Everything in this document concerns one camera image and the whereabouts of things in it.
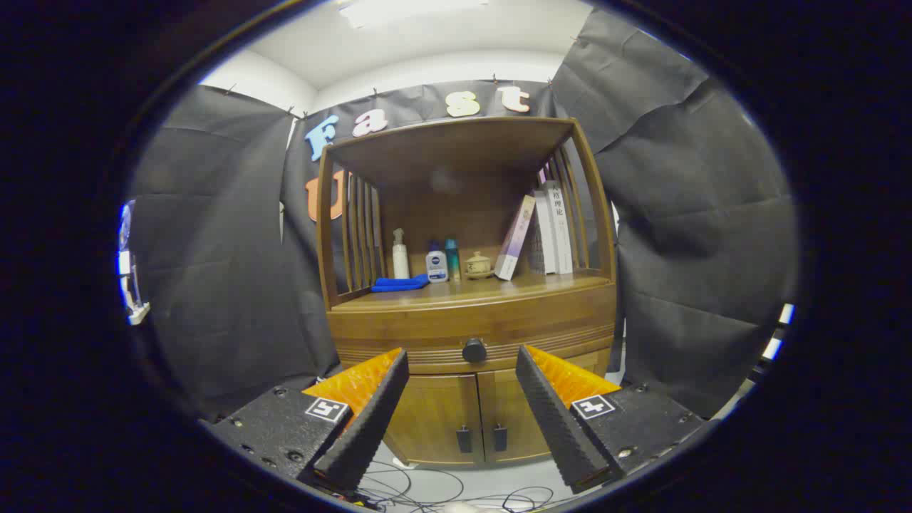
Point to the white bottle with blue cap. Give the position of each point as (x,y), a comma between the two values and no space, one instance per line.
(436,267)

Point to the white blurry equipment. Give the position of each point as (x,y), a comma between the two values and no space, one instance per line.
(132,285)

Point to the black round drawer knob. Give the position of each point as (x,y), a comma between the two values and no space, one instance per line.
(474,350)

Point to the wooden cabinet door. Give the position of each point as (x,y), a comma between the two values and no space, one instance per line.
(434,417)
(513,420)

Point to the brown wooden cabinet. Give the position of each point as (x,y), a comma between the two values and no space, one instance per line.
(442,146)

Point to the teal bottle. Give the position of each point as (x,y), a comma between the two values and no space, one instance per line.
(452,260)

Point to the brown wooden drawer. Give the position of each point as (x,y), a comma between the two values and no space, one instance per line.
(399,331)

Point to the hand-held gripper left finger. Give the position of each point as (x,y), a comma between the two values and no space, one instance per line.
(370,420)

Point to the ceiling light panel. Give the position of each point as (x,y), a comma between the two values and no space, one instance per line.
(413,8)

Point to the blue folded cloth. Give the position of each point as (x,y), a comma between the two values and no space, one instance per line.
(399,284)

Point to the white pump bottle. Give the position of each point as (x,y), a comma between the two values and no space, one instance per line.
(400,260)

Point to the wooden countertop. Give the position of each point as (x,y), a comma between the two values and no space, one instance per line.
(513,288)

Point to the beige lidded teacup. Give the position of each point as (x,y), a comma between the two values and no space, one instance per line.
(478,265)

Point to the purple and white book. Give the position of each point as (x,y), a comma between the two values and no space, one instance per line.
(514,239)

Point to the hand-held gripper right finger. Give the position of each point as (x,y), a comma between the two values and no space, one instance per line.
(556,420)

